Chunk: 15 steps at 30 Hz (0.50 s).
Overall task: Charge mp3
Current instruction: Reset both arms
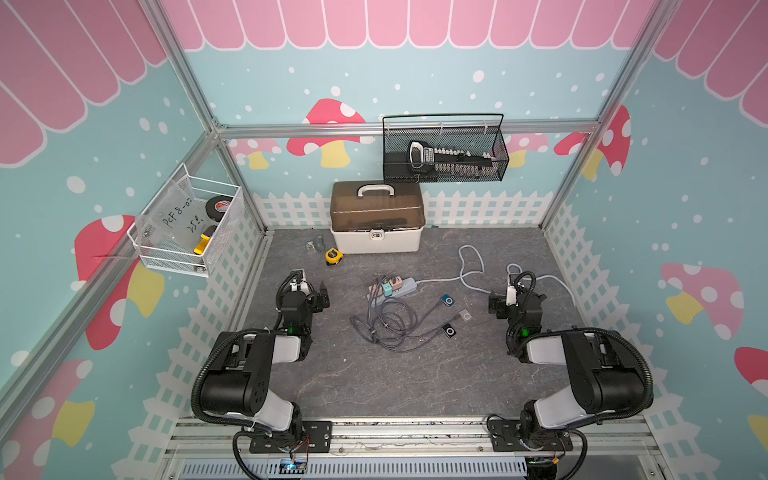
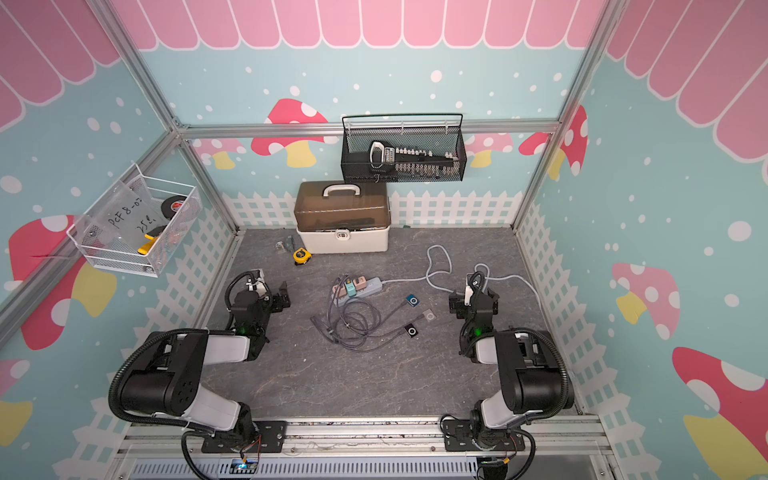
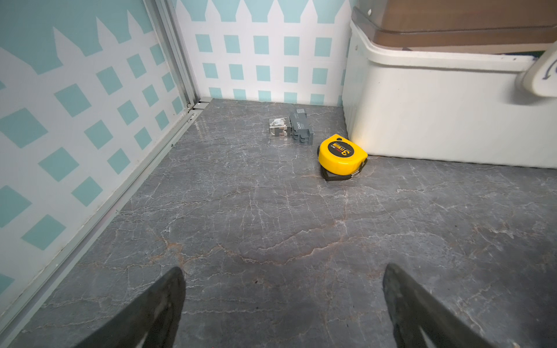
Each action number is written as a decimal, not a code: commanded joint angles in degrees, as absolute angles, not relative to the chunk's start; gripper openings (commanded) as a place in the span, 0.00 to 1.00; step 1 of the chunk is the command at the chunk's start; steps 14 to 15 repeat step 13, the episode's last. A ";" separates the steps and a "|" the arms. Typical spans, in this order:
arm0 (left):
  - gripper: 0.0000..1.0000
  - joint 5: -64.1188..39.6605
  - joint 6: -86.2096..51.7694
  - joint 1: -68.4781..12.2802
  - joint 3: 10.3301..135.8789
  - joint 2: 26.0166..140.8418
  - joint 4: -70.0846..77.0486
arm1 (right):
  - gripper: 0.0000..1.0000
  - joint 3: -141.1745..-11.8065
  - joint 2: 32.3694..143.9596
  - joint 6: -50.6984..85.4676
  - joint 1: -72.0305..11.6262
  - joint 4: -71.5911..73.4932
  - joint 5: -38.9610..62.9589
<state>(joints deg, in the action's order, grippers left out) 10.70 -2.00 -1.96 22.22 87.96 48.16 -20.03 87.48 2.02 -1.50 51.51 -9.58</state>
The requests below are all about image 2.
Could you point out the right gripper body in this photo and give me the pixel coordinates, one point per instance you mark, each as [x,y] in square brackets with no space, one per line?
[463,311]

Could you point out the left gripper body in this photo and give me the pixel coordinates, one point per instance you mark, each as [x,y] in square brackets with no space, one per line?
[273,305]

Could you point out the silver mp3 player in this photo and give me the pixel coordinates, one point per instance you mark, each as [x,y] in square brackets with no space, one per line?
[429,315]

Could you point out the blue mp3 player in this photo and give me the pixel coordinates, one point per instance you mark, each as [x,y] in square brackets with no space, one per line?
[411,299]

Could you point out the black mp3 player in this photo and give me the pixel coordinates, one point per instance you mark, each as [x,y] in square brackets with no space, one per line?
[411,330]

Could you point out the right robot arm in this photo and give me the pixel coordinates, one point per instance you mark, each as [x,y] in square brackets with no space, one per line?
[534,381]

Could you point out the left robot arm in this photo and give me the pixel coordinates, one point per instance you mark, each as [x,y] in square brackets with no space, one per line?
[160,382]

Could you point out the yellow tape measure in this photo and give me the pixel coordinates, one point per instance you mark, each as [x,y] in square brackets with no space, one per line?
[301,256]

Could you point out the grey power strip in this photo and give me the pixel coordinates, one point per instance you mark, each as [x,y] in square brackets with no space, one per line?
[374,286]

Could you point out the white box brown lid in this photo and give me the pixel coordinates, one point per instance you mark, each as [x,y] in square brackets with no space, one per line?
[343,218]

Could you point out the yellow tool in bin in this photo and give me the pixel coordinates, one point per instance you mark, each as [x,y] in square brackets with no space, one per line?
[151,238]

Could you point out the black tape roll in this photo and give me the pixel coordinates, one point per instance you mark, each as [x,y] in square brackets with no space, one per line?
[171,205]

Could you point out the socket set in basket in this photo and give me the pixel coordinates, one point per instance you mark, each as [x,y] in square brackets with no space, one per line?
[397,164]

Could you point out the clear wall bin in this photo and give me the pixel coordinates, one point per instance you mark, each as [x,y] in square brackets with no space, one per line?
[109,234]

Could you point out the black wire mesh basket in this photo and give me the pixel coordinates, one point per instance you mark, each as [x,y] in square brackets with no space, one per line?
[404,147]

